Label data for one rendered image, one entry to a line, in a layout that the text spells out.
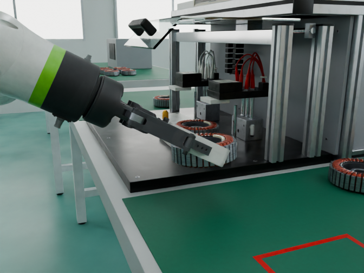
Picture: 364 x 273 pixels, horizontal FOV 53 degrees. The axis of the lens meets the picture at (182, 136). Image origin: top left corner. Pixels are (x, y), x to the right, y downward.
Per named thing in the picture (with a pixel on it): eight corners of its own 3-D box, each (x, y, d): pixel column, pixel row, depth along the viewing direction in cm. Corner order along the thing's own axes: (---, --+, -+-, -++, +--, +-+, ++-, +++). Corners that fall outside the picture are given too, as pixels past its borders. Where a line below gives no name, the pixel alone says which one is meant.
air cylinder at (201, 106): (205, 121, 116) (205, 104, 114) (195, 117, 122) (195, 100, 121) (219, 120, 117) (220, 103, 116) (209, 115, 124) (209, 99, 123)
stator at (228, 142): (185, 174, 57) (183, 150, 56) (163, 156, 67) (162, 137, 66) (249, 162, 60) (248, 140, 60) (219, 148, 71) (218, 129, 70)
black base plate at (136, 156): (130, 193, 68) (129, 182, 67) (85, 121, 126) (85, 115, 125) (330, 162, 85) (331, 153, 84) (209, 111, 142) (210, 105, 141)
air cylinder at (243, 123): (245, 141, 94) (246, 120, 92) (231, 134, 101) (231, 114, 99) (261, 139, 96) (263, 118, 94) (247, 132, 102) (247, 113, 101)
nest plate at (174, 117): (149, 129, 105) (149, 125, 105) (136, 119, 119) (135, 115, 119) (196, 125, 111) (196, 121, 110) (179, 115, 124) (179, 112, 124)
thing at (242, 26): (246, 37, 94) (247, 20, 93) (235, 37, 100) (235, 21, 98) (261, 37, 96) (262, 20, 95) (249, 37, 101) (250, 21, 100)
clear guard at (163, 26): (153, 49, 68) (152, 15, 66) (124, 46, 89) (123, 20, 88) (298, 47, 79) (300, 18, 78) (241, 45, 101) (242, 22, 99)
